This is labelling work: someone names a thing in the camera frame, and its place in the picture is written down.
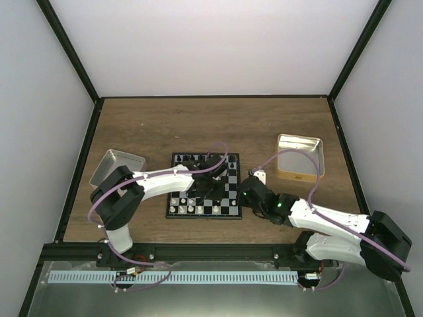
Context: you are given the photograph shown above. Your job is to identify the light blue cable duct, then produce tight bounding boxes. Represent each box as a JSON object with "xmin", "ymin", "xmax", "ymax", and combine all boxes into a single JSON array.
[{"xmin": 48, "ymin": 271, "xmax": 298, "ymax": 285}]

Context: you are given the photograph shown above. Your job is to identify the black white chess board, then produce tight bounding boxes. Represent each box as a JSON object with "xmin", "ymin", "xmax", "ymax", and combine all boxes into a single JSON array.
[{"xmin": 165, "ymin": 159, "xmax": 242, "ymax": 220}]

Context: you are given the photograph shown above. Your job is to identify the pink metal tin box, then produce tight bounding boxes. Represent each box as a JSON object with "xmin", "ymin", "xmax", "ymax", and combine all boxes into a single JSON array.
[{"xmin": 89, "ymin": 149, "xmax": 147, "ymax": 189}]

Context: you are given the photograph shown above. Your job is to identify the row of black chess pieces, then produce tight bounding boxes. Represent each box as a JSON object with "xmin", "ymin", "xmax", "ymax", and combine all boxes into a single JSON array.
[{"xmin": 171, "ymin": 152, "xmax": 239, "ymax": 170}]

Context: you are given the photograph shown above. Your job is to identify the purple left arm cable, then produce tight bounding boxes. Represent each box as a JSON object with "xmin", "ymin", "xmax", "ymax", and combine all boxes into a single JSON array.
[{"xmin": 87, "ymin": 142, "xmax": 229, "ymax": 265}]

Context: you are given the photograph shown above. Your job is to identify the black enclosure frame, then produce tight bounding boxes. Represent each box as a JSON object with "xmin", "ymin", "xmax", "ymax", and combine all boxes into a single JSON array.
[{"xmin": 18, "ymin": 0, "xmax": 416, "ymax": 317}]

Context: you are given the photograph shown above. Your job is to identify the gold metal tin box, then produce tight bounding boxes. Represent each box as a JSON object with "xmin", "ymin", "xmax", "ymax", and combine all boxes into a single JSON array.
[{"xmin": 275, "ymin": 134, "xmax": 325, "ymax": 182}]

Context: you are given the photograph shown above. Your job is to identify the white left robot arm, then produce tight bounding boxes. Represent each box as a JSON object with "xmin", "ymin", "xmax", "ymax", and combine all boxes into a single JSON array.
[{"xmin": 88, "ymin": 154, "xmax": 227, "ymax": 267}]

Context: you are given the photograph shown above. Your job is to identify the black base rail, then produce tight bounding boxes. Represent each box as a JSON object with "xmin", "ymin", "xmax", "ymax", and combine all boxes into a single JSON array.
[{"xmin": 39, "ymin": 242, "xmax": 320, "ymax": 269}]

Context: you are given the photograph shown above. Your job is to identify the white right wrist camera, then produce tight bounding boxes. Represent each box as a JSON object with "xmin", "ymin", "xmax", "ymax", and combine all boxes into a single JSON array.
[{"xmin": 249, "ymin": 169, "xmax": 266, "ymax": 184}]

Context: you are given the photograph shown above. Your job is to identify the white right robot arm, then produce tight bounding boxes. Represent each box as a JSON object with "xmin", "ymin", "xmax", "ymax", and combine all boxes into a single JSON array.
[{"xmin": 239, "ymin": 176, "xmax": 412, "ymax": 281}]

